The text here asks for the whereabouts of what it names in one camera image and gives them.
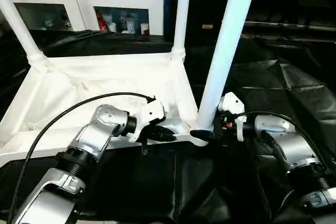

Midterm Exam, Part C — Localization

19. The black mat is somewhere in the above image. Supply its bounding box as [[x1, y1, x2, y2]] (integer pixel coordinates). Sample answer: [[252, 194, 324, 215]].
[[0, 28, 336, 224]]

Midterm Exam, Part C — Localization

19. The red bottle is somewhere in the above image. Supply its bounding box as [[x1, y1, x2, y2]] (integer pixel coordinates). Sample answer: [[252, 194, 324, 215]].
[[96, 11, 108, 32]]

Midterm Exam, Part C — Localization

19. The white plastic table top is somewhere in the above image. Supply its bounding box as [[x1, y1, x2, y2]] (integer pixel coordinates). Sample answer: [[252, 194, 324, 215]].
[[0, 50, 211, 167]]

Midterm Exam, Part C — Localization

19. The grey metal rail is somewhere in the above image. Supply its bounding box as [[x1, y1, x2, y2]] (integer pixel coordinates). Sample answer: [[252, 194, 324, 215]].
[[244, 22, 336, 32]]

